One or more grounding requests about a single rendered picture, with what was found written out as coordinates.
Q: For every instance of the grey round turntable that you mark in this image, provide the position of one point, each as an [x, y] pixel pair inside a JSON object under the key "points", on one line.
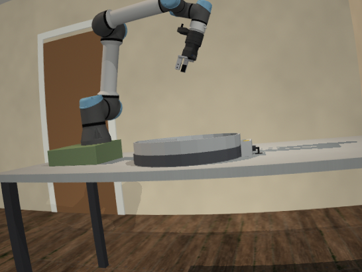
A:
{"points": [[191, 150]]}

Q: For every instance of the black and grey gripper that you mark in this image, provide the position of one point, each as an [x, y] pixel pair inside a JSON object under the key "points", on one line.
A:
{"points": [[193, 41]]}

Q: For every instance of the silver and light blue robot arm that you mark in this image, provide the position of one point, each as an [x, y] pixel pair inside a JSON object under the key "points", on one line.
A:
{"points": [[110, 26]]}

